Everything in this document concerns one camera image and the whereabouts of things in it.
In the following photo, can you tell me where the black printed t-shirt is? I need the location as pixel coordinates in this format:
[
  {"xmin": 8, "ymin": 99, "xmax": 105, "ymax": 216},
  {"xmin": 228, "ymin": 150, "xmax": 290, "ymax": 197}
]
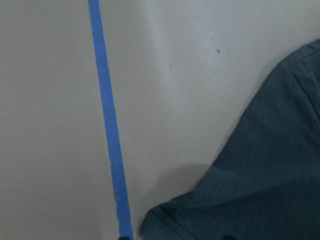
[{"xmin": 140, "ymin": 40, "xmax": 320, "ymax": 240}]

